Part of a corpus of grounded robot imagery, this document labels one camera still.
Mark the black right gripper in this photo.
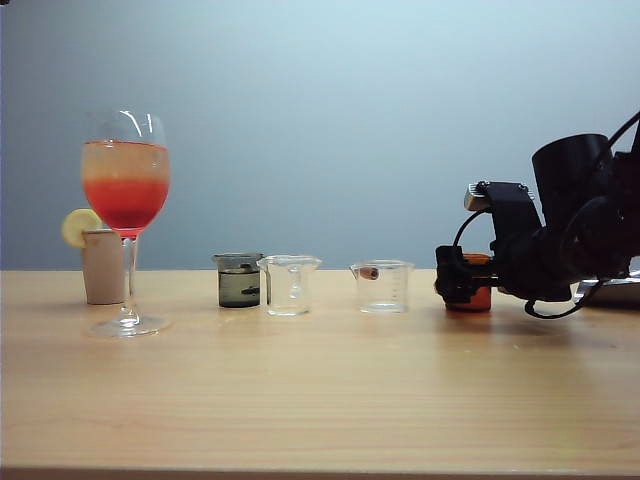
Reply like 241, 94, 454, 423
433, 182, 576, 305

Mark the orange plastic measuring cup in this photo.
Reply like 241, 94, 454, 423
443, 253, 494, 313

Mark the wine glass with juice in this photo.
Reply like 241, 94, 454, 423
80, 109, 171, 339

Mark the clear glass measuring cup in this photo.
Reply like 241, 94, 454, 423
256, 254, 322, 317

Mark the grey tinted measuring cup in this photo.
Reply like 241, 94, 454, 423
212, 252, 266, 309

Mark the beige paper cup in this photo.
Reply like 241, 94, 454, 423
82, 228, 129, 305

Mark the silver foil bag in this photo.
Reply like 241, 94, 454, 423
574, 277, 640, 307

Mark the yellow lemon slice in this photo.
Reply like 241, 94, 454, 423
60, 208, 104, 249

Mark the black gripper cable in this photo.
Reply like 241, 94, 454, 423
452, 210, 484, 249

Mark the clear measuring cup wooden handle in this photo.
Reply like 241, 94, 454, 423
349, 259, 416, 315

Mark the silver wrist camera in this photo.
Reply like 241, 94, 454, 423
464, 182, 532, 212

